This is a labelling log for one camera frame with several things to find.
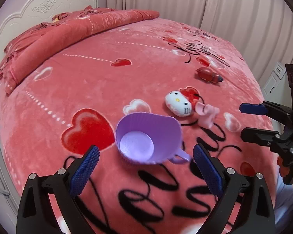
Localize dark red gourd toy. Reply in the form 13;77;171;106
196;67;223;84

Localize hello kitty plush toy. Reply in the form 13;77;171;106
164;90;196;117

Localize purple silicone cup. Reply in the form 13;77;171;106
115;112;192;165

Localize pink plastic roller toy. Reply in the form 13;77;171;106
194;102;220;129

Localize white desk cabinet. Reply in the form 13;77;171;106
261;62;291;106

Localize person's light blue trousers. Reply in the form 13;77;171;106
274;175;293;233

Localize pink pleated curtain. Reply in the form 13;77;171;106
107;0;293;85

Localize bed with pink blanket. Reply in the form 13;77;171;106
0;17;278;233

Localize folded red duvet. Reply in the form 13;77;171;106
0;6;160;95

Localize white carved headboard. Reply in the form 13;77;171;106
0;0;98;62

